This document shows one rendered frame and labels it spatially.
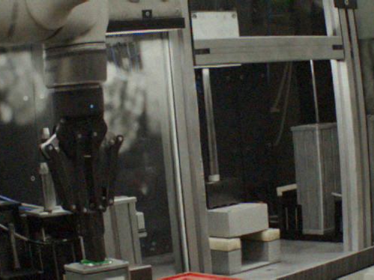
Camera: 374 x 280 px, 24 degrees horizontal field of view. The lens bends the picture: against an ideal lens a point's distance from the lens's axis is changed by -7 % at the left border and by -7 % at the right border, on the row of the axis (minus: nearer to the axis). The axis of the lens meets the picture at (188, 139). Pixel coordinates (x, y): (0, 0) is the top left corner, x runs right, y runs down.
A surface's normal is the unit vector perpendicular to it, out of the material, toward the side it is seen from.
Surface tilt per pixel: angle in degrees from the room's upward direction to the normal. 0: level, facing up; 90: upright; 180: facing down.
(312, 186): 90
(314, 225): 90
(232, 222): 90
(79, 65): 90
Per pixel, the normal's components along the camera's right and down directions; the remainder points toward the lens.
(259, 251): -0.79, 0.11
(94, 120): 0.61, -0.01
